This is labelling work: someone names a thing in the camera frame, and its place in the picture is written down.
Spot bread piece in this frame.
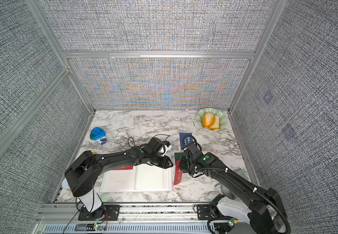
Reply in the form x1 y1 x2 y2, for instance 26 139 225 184
202 112 220 130

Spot green folded cloth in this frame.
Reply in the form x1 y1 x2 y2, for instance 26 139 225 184
234 168 248 180

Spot blue lidded cup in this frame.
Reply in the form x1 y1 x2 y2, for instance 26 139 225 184
90 127 107 145

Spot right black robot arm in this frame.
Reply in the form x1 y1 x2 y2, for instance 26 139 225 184
180 149 291 234

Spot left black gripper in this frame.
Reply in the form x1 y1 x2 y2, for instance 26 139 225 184
148 153 175 169

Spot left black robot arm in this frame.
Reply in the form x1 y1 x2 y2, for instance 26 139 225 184
64 145 174 215

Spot dark red card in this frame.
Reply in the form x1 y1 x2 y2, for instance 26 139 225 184
115 166 133 171

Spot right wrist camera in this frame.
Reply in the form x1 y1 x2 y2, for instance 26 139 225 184
184 142 202 158

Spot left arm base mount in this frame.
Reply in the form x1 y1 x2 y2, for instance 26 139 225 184
78 205 120 222

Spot white photo album book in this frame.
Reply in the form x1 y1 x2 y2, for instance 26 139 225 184
100 164 172 193

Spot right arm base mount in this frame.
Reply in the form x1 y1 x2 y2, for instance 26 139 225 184
193 195 238 234

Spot large red card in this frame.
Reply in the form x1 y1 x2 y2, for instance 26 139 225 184
173 160 183 185

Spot green card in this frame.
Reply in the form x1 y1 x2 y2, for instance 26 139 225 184
174 152 186 164

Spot green glass plate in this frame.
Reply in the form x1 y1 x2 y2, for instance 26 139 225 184
196 107 227 130

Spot blue card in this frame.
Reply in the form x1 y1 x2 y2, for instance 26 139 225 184
179 133 193 150

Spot aluminium front rail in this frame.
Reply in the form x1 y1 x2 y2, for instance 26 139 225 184
34 202 283 234

